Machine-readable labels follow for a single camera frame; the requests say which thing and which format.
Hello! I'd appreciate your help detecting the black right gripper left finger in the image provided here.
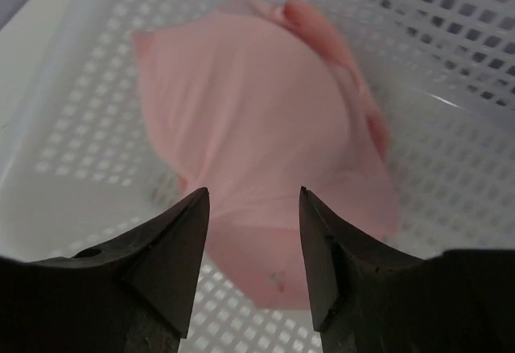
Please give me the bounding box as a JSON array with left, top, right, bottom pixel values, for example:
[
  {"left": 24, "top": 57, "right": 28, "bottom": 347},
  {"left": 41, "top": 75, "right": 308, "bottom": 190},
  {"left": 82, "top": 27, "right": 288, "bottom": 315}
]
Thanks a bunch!
[{"left": 1, "top": 188, "right": 210, "bottom": 352}]

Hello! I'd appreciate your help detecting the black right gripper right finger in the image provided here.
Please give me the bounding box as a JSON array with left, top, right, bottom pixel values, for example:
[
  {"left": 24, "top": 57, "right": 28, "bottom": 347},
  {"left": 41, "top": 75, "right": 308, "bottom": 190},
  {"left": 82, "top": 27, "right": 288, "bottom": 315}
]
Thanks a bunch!
[{"left": 299, "top": 188, "right": 514, "bottom": 352}]

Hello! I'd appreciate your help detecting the pink bra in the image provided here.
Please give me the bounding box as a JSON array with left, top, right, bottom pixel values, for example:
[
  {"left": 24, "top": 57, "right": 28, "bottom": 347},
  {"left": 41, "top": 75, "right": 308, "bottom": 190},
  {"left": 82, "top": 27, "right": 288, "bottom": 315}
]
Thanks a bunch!
[{"left": 132, "top": 0, "right": 399, "bottom": 310}]

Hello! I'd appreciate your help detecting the white perforated plastic basket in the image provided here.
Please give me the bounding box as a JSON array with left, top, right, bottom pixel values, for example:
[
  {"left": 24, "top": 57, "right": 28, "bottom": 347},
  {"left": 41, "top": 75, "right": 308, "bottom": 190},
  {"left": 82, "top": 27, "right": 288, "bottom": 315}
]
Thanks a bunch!
[{"left": 1, "top": 0, "right": 514, "bottom": 352}]

